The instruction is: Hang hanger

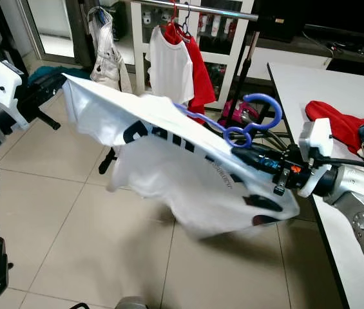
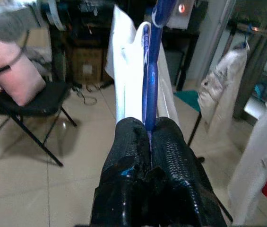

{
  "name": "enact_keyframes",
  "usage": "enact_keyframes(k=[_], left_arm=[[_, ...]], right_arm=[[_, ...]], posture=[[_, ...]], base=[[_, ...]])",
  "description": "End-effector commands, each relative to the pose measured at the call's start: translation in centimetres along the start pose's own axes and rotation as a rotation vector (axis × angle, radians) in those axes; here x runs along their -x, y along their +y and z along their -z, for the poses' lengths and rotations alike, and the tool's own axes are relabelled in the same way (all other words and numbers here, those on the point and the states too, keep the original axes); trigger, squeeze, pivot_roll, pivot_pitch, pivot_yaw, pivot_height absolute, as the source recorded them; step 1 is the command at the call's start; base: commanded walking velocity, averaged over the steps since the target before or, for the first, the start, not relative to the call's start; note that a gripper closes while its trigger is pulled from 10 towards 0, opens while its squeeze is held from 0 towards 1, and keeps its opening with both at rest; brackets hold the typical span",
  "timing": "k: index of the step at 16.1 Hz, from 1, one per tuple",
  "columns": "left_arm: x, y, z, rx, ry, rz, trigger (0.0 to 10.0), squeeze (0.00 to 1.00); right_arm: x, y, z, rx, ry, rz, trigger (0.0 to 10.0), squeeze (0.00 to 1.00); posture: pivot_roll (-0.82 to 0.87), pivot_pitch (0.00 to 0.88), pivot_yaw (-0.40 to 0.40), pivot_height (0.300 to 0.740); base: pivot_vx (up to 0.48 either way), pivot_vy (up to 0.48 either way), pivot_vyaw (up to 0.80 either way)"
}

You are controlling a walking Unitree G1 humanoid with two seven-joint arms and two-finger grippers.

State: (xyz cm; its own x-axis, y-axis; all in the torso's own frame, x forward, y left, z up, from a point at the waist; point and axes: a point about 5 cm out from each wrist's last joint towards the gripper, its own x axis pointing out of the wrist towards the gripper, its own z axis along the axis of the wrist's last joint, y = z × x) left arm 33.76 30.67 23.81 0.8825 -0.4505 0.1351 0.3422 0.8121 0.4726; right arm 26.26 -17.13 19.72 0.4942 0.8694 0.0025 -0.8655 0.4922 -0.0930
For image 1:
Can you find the red clothes hanger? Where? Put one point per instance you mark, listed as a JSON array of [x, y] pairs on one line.
[[174, 13]]

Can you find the teal floor mat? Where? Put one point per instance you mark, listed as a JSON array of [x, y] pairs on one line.
[[82, 73]]

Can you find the purple plastic clothes hanger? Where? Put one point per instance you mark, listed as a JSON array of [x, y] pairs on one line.
[[278, 111]]

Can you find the glass door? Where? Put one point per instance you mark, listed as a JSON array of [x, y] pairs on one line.
[[53, 26]]

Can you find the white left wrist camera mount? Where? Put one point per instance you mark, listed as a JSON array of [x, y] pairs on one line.
[[1, 84]]

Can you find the black television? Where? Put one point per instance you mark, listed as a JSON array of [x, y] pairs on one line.
[[336, 16]]

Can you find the off-white jacket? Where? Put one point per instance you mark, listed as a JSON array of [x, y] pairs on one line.
[[107, 58]]

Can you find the white T-shirt black print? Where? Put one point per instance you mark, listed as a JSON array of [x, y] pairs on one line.
[[169, 174]]

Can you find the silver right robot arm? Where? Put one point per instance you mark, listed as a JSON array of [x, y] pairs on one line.
[[362, 193]]

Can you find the magenta bag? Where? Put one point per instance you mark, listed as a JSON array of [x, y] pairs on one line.
[[233, 112]]

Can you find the plain white T-shirt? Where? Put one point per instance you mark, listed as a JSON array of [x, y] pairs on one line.
[[169, 64]]

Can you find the red garment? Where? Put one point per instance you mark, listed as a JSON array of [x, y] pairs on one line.
[[343, 122]]

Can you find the grey robot foot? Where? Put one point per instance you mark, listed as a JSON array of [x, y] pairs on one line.
[[130, 304]]

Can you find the white display cabinet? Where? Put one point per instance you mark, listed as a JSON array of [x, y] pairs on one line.
[[140, 38]]

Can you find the silver clothes rack rail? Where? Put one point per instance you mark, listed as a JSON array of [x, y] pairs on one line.
[[214, 11]]

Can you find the white TV bench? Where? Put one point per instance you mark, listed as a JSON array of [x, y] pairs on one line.
[[285, 58]]

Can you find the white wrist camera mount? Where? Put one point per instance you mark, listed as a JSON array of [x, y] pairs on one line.
[[316, 138], [1, 84]]

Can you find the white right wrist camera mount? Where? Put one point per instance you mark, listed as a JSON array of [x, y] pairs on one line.
[[316, 138]]

